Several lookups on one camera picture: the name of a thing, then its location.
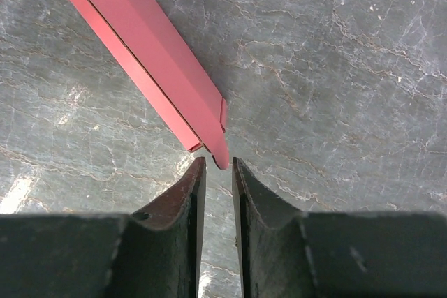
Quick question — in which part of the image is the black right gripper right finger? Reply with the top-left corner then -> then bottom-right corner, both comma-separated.
232,158 -> 446,297

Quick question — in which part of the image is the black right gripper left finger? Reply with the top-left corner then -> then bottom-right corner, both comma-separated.
1,157 -> 206,297

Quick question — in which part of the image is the pink paper box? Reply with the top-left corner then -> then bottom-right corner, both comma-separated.
70,0 -> 229,170

